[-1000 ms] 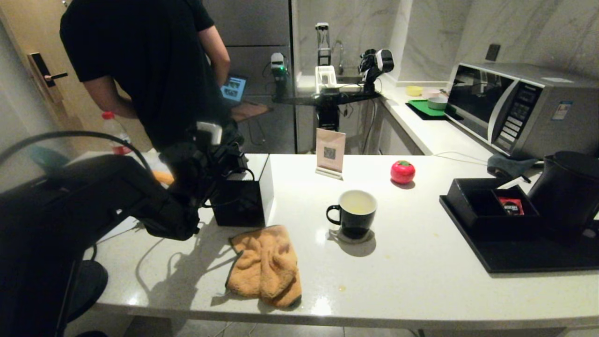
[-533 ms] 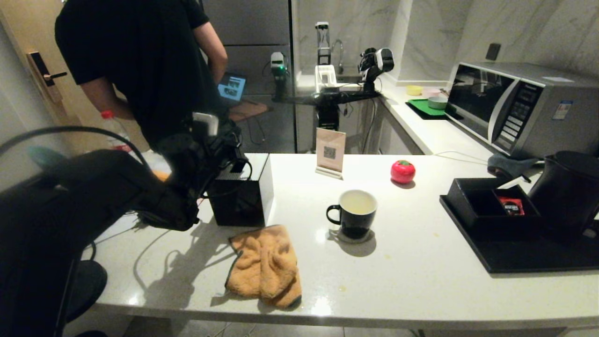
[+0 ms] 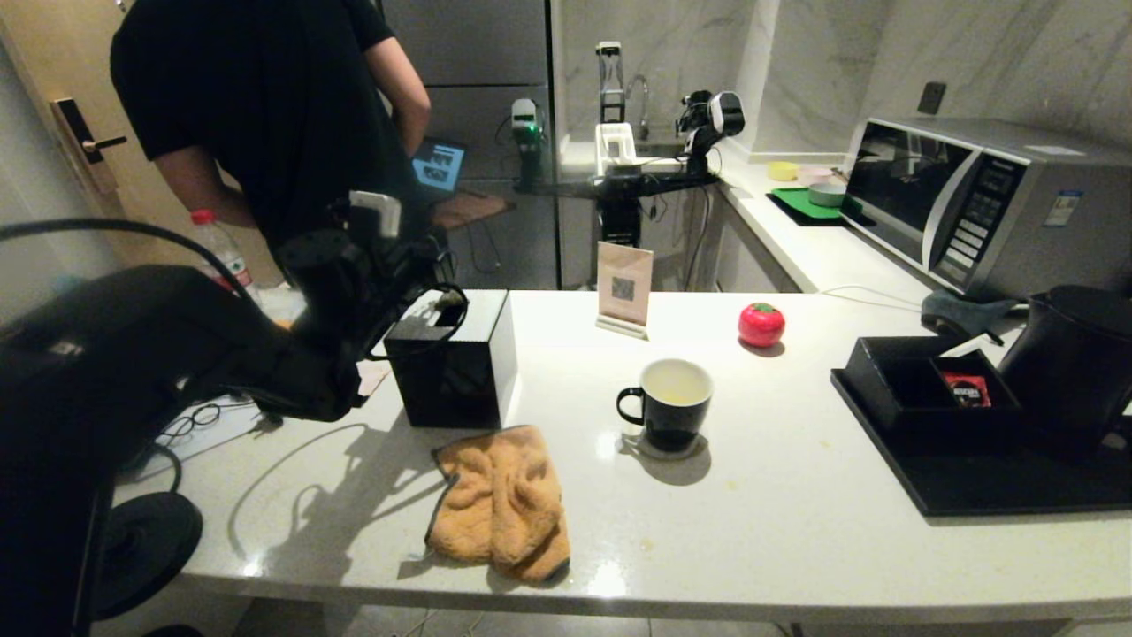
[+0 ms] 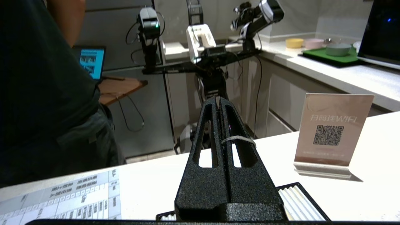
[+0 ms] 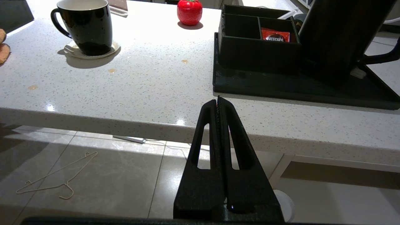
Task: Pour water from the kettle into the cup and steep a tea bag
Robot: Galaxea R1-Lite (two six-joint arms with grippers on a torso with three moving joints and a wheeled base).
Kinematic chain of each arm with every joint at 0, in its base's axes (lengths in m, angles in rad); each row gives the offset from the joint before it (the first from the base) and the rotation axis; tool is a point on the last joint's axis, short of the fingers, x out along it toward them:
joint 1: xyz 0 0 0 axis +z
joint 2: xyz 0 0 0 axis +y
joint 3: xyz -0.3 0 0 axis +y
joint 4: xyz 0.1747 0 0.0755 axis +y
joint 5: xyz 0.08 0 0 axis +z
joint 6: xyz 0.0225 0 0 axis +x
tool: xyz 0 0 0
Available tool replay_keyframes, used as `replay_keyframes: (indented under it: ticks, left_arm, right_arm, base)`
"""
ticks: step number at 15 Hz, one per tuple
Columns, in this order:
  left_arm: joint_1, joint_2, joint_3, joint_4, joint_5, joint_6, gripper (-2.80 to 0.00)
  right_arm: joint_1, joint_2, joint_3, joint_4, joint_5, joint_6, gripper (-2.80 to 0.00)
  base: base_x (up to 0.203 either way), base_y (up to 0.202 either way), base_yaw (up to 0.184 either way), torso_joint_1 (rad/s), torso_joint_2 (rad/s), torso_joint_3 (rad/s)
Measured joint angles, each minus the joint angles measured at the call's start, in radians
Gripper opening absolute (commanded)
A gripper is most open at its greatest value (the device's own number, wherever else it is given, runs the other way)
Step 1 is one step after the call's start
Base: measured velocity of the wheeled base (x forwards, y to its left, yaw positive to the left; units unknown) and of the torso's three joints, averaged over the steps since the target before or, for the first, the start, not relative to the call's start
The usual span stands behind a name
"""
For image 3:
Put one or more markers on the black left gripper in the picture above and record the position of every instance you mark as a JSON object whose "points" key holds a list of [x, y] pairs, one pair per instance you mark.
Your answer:
{"points": [[385, 265]]}

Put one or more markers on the black electric kettle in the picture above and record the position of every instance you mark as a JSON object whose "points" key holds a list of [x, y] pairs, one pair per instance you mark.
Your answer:
{"points": [[1070, 380]]}

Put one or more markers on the black background robot arm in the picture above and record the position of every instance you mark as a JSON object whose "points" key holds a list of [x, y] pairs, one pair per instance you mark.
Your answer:
{"points": [[707, 124]]}

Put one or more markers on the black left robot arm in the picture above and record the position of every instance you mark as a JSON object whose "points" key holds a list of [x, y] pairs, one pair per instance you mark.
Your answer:
{"points": [[177, 354]]}

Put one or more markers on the small wooden side table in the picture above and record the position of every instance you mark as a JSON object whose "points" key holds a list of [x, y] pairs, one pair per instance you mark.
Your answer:
{"points": [[473, 211]]}

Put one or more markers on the black tissue box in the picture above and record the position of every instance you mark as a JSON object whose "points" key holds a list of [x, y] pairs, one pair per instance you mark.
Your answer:
{"points": [[451, 380]]}

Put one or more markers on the pink flat packet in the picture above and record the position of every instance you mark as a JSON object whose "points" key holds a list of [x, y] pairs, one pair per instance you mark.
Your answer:
{"points": [[376, 376]]}

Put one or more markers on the laptop with blue screen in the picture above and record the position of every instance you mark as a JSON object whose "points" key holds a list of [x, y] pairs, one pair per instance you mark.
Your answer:
{"points": [[439, 166]]}

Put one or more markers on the device with green light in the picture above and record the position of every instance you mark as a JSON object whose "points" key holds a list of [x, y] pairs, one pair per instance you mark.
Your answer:
{"points": [[526, 124]]}

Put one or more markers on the beige QR code sign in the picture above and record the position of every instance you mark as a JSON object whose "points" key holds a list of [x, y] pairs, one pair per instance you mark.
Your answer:
{"points": [[623, 283]]}

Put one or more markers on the clear water bottle red cap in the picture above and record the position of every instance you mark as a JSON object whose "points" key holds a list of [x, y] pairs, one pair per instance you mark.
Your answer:
{"points": [[225, 257]]}

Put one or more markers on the black background shelf board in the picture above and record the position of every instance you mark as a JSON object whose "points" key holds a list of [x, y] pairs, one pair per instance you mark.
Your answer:
{"points": [[637, 186]]}

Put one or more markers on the white plastic stand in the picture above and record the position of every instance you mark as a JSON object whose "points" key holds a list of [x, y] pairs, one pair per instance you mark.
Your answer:
{"points": [[615, 146]]}

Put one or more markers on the orange fluffy towel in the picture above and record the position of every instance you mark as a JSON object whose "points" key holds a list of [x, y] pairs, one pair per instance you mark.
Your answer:
{"points": [[500, 504]]}

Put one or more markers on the person in black shirt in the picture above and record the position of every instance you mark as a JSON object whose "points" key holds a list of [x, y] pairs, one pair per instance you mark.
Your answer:
{"points": [[265, 115]]}

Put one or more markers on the round grey coaster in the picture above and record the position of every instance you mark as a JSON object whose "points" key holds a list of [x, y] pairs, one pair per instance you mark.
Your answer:
{"points": [[633, 445]]}

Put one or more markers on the black mug white inside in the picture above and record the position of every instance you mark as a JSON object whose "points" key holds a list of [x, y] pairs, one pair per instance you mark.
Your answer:
{"points": [[672, 429]]}

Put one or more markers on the chrome faucet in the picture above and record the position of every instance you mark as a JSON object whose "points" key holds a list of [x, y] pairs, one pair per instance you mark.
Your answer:
{"points": [[641, 88]]}

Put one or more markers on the white kitchen base cabinet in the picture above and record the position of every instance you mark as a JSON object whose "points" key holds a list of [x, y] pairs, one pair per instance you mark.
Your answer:
{"points": [[752, 248]]}

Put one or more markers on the red tomato toy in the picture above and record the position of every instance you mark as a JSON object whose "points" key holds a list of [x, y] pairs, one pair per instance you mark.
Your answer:
{"points": [[761, 325]]}

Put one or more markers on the yellow bowl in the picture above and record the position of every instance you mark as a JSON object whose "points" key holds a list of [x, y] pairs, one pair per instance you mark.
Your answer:
{"points": [[783, 171]]}

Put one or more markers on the green board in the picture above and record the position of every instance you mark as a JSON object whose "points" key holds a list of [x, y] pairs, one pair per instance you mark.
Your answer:
{"points": [[800, 203]]}

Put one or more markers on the black round kettle base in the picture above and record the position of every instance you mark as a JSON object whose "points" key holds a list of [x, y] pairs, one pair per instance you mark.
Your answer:
{"points": [[150, 540]]}

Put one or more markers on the pink bowl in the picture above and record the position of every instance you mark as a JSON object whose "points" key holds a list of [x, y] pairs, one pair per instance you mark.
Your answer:
{"points": [[815, 173]]}

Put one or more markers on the grey green bowl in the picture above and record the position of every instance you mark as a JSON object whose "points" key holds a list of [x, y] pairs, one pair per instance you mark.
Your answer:
{"points": [[828, 194]]}

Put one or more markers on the black rounded floor object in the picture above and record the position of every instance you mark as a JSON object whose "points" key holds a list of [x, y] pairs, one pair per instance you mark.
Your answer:
{"points": [[172, 632]]}

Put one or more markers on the wooden door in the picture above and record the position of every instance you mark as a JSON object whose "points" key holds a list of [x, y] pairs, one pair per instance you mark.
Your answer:
{"points": [[53, 53]]}

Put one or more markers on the black compartment organizer box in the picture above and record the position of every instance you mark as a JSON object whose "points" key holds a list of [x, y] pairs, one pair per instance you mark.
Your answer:
{"points": [[893, 389]]}

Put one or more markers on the grey blue rag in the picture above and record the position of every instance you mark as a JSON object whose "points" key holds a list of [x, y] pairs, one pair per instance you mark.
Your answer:
{"points": [[959, 311]]}

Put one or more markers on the white stick sachet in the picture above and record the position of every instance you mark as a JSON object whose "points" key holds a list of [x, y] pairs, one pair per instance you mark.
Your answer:
{"points": [[971, 343]]}

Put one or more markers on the red sachet packet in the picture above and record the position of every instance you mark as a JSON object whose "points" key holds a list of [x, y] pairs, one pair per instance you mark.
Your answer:
{"points": [[966, 389]]}

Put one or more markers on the large black serving tray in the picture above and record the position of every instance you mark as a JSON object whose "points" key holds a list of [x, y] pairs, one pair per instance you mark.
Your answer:
{"points": [[973, 482]]}

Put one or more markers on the silver microwave oven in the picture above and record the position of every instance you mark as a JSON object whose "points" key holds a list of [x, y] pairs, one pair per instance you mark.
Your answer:
{"points": [[1017, 221]]}

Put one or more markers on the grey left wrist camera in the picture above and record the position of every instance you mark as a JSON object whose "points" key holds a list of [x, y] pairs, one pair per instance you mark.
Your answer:
{"points": [[376, 214]]}

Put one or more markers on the dark wall socket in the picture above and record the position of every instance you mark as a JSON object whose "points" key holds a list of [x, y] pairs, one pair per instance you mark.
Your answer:
{"points": [[931, 97]]}

